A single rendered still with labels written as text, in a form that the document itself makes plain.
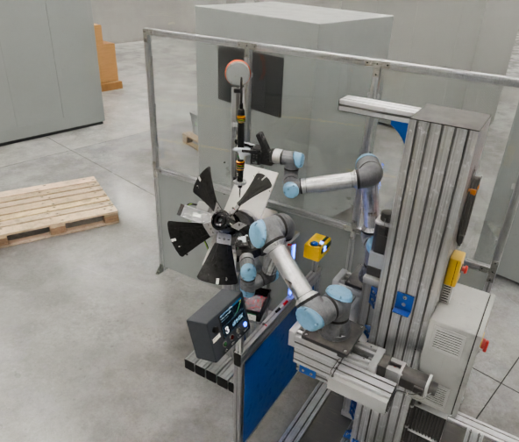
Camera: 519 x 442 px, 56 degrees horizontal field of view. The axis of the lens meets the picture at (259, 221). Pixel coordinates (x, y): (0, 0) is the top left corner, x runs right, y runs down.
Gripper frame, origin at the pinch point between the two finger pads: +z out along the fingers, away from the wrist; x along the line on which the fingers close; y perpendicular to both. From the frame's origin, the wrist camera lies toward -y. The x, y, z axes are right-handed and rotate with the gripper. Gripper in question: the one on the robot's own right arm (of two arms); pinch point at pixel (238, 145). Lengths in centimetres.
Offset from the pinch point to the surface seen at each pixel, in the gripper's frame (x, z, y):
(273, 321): -31, -35, 81
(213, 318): -84, -27, 41
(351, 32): 244, -5, -28
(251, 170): 44, 10, 32
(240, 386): -61, -30, 101
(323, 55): 68, -24, -37
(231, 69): 60, 31, -24
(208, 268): -20, 8, 66
